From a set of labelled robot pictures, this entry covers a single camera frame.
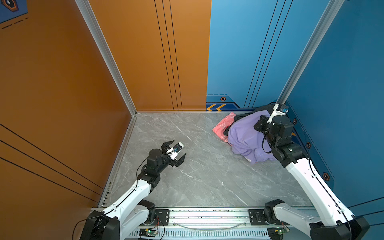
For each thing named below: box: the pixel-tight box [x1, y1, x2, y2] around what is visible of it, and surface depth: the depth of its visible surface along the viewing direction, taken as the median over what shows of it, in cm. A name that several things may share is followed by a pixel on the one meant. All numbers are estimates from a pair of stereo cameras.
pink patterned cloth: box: [212, 112, 237, 147], surface depth 110 cm
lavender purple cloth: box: [227, 110, 275, 164], surface depth 82 cm
